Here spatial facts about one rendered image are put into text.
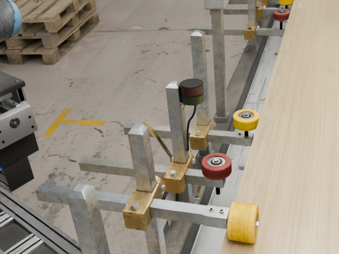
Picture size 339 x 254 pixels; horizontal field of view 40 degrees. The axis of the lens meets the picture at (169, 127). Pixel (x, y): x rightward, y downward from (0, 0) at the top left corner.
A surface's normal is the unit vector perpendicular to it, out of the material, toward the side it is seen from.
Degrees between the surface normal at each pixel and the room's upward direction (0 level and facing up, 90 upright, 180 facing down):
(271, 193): 0
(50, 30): 90
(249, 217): 34
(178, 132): 90
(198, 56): 90
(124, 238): 0
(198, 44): 90
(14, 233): 0
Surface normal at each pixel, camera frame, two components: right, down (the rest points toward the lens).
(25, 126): 0.73, 0.29
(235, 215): -0.25, -0.42
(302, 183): -0.10, -0.85
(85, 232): -0.30, 0.52
